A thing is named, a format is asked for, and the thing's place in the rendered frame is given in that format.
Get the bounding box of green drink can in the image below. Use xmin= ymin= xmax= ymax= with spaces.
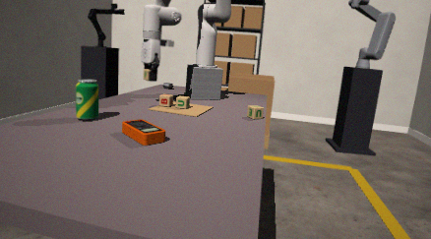
xmin=76 ymin=80 xmax=98 ymax=121

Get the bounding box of tan square mat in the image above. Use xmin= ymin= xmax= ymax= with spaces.
xmin=148 ymin=101 xmax=213 ymax=117

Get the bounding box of tan letter block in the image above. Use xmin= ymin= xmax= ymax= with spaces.
xmin=176 ymin=96 xmax=190 ymax=109
xmin=247 ymin=105 xmax=264 ymax=119
xmin=159 ymin=94 xmax=173 ymax=107
xmin=144 ymin=69 xmax=151 ymax=81

